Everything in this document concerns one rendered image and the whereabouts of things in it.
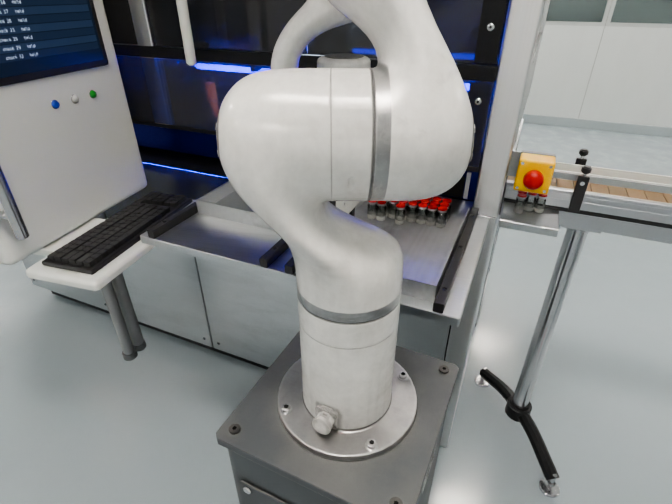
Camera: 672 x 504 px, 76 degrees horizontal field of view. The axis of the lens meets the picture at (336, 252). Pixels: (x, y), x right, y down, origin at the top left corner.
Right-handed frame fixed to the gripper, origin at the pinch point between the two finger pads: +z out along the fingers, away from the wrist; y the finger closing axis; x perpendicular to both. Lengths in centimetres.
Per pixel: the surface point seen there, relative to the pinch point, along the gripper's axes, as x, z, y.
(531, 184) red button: 31.9, -4.8, -27.1
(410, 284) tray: 15.6, 3.3, 6.7
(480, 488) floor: 39, 94, -20
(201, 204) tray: -38.4, 3.4, -4.8
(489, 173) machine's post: 22.9, -4.5, -30.8
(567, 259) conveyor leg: 46, 21, -45
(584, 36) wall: 64, 8, -491
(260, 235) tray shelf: -20.3, 6.0, -1.5
